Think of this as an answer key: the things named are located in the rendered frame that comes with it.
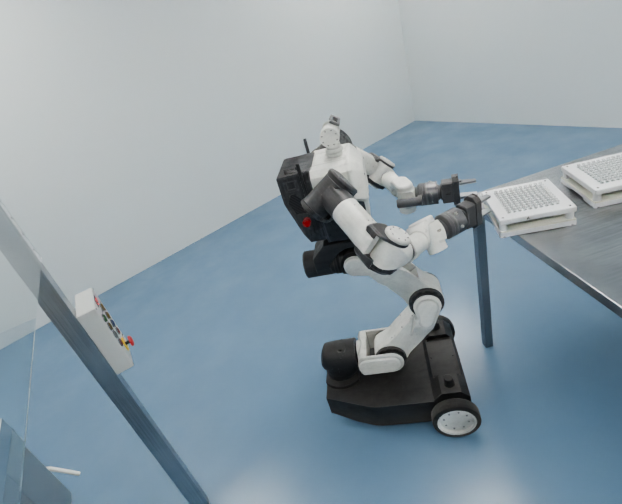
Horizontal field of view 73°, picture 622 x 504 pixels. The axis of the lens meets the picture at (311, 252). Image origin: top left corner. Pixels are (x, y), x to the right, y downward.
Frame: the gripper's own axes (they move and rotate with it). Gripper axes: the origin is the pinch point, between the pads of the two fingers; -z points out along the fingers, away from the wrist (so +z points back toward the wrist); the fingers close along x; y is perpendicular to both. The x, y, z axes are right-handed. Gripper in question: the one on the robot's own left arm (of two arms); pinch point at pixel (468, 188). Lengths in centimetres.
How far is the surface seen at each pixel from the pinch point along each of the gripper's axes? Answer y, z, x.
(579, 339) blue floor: -18, -47, 98
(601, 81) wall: -297, -134, 56
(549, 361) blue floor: -4, -30, 98
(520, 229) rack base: 16.3, -15.1, 10.5
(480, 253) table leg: -14.2, -3.8, 39.8
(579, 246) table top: 26.8, -30.4, 12.6
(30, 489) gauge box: 129, 77, -19
